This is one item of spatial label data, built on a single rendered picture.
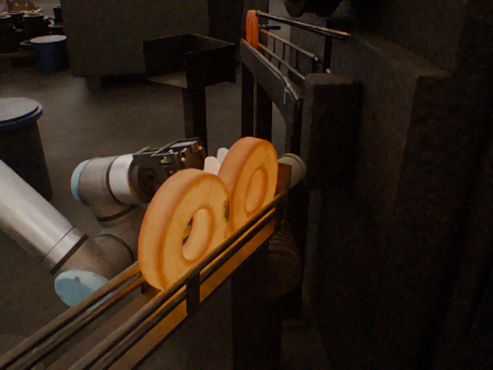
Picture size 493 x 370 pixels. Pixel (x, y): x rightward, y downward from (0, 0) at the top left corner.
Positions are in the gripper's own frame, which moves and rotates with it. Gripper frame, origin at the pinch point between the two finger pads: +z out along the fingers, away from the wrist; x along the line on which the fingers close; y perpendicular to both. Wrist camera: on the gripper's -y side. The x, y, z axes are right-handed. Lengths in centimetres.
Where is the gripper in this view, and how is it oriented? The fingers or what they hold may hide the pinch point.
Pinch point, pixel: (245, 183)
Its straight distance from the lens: 71.0
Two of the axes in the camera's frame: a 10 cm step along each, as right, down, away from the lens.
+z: 8.3, -0.5, -5.5
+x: 4.8, -4.3, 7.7
